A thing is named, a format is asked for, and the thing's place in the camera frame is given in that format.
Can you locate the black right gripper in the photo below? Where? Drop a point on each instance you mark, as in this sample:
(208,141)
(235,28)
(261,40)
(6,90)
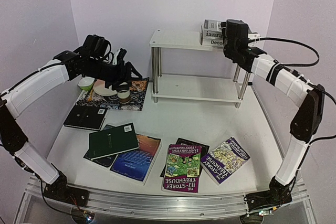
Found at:
(229,51)

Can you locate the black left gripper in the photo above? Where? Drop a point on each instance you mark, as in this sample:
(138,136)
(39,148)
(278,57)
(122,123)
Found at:
(123,76)

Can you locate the brown Decorate book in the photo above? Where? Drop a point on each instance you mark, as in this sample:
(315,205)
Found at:
(216,41)

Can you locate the grey photo cover book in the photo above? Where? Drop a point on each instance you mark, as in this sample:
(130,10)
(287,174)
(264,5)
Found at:
(212,28)

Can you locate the dark green hardcover book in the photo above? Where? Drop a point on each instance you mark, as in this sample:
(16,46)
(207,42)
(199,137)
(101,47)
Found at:
(112,141)

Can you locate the black paperback book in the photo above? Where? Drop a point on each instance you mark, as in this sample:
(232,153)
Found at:
(182,141)

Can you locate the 52-Storey Treehouse book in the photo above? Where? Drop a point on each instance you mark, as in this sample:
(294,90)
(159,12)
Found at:
(221,162)

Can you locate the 117-Storey Treehouse book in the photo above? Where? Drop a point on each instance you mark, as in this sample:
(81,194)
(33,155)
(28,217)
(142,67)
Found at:
(182,170)

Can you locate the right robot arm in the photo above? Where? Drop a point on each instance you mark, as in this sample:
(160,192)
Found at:
(306,96)

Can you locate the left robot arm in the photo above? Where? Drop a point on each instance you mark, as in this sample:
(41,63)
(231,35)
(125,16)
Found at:
(89,60)

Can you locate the patterned placemat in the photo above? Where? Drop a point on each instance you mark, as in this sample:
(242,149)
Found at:
(137,96)

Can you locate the glass cup with brown band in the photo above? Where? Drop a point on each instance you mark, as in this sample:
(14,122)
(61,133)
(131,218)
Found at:
(124,96)

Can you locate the white pink plate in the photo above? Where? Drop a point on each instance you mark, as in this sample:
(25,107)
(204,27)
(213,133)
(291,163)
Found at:
(100,89)

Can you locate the green bowl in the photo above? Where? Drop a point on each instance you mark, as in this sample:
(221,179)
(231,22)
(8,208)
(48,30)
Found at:
(86,83)

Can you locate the white two-tier shelf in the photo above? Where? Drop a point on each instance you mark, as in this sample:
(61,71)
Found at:
(182,68)

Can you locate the black notebook with barcode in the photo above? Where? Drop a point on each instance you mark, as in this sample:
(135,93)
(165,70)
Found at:
(85,117)

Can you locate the dark blue paperback book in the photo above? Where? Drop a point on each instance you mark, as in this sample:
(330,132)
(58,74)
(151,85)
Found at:
(106,162)

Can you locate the blue orange paperback book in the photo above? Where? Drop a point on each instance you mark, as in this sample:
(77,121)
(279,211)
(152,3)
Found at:
(137,164)

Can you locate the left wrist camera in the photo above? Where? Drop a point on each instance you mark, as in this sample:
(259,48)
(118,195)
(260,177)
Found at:
(118,56)

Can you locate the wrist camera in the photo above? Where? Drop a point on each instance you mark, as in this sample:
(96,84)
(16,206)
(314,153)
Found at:
(118,56)
(254,37)

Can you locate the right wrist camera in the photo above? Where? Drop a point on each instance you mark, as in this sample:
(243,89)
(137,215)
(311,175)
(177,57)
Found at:
(254,37)

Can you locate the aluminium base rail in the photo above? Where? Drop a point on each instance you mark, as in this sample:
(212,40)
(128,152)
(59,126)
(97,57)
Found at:
(156,207)

